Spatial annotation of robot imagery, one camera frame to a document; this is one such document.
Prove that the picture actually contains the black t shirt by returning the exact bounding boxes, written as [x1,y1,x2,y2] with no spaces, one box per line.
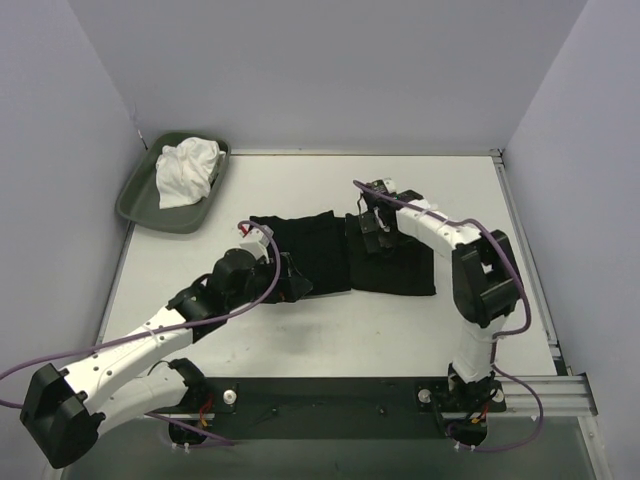
[345,214,436,297]
[250,210,351,299]

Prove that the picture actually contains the grey plastic tray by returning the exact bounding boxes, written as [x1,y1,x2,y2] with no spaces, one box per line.
[115,131,231,234]

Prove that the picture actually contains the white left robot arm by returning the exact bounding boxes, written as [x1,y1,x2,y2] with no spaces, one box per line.
[20,248,313,469]

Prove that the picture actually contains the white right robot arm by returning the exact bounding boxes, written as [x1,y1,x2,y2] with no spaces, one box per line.
[353,180,532,398]

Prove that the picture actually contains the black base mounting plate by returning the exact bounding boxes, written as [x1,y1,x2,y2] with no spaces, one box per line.
[159,377,506,441]

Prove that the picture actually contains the crumpled white t shirt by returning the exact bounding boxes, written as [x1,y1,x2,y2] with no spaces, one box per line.
[155,137,227,210]

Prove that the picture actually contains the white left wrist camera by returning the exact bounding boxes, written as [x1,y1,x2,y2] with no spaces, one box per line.
[239,225,273,263]

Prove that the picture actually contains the aluminium front rail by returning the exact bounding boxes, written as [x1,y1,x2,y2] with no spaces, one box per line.
[144,375,597,422]

